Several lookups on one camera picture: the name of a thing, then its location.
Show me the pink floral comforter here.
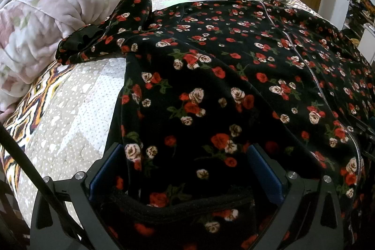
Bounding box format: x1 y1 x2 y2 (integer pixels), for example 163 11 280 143
0 0 185 113

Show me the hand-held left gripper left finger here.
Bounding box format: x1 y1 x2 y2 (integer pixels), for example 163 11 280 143
31 142 126 250

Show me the quilted patchwork bedspread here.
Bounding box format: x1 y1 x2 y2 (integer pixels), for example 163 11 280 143
0 0 340 239

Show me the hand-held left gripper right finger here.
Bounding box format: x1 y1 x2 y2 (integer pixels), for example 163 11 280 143
247 143 345 250

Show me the black floral robe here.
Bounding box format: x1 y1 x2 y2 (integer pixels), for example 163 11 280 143
56 0 375 250

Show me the black cable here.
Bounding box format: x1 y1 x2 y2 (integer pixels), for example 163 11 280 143
0 123 97 250

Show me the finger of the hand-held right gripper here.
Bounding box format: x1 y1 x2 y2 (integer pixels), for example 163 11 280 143
349 117 375 158

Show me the cluttered white shelf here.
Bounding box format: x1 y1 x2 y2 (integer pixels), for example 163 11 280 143
341 0 375 63

